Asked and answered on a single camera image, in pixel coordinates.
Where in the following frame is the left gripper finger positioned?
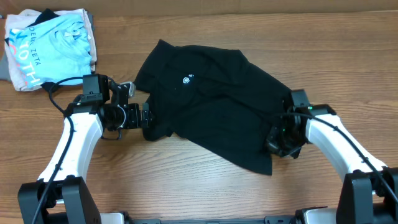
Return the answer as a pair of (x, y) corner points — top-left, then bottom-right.
(120, 82), (136, 97)
(141, 103), (152, 128)

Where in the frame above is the black polo shirt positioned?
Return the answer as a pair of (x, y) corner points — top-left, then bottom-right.
(134, 40), (290, 175)

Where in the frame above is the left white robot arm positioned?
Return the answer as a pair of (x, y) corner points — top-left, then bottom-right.
(17, 76), (151, 223)

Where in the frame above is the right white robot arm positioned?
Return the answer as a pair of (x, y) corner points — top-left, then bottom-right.
(265, 105), (397, 223)

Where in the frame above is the light blue printed t-shirt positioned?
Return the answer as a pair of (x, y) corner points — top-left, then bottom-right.
(8, 14), (92, 88)

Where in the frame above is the grey folded garment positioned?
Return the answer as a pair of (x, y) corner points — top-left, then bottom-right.
(0, 52), (11, 82)

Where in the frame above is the beige folded garment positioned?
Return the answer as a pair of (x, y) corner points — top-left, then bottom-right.
(4, 9), (97, 91)

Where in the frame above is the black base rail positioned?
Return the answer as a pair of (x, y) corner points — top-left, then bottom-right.
(124, 215), (295, 224)

